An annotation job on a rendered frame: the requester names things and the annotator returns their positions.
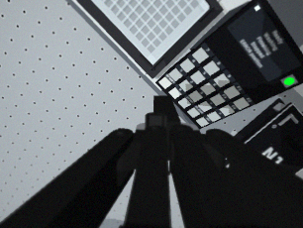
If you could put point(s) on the black rectangular plate nest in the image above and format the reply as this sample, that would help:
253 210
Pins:
279 136

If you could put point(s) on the grey flat base plate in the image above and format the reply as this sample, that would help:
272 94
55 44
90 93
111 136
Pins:
62 90

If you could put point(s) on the white rectangular well plate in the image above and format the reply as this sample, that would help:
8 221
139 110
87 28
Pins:
153 26

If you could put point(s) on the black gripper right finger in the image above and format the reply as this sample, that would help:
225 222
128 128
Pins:
253 192

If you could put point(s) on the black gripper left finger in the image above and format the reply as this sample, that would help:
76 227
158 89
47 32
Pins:
84 193

